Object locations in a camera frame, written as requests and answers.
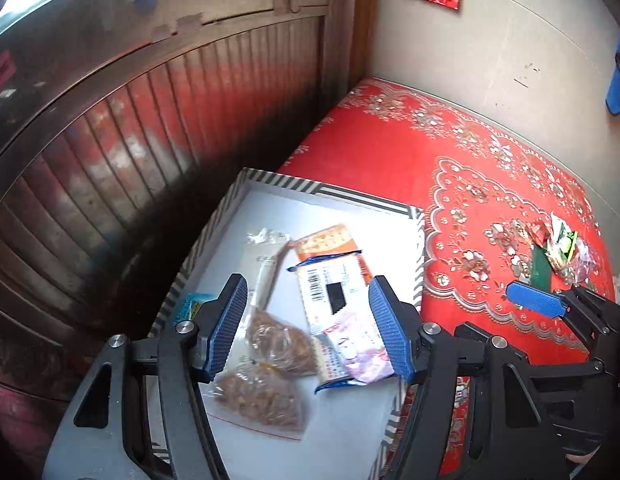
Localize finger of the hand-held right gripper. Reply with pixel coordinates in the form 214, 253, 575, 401
505, 281, 620, 356

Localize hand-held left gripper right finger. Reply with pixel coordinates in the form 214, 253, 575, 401
368, 275, 573, 480

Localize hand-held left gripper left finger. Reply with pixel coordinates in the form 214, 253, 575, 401
42, 273, 249, 480

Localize pink and white snack packet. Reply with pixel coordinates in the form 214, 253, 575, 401
335, 309, 397, 386

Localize clear bag of brown snacks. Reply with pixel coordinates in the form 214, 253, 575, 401
212, 360, 308, 441
245, 307, 318, 378

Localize green and white snack packet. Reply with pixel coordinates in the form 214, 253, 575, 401
555, 235, 581, 271

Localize clear packet purple contents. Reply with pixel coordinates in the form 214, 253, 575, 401
565, 240, 591, 286

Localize red and gold snack packet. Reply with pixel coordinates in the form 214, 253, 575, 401
525, 220, 551, 248

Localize white cracker packet blue ends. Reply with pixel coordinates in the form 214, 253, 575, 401
287, 252, 391, 395

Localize orange cracker packet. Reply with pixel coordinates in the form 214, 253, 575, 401
289, 224, 366, 291

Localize striped cardboard box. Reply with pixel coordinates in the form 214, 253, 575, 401
150, 167, 426, 480

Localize small blue snack packet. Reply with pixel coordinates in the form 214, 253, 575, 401
175, 292, 216, 323

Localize wooden slatted door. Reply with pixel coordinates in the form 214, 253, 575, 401
0, 0, 371, 401

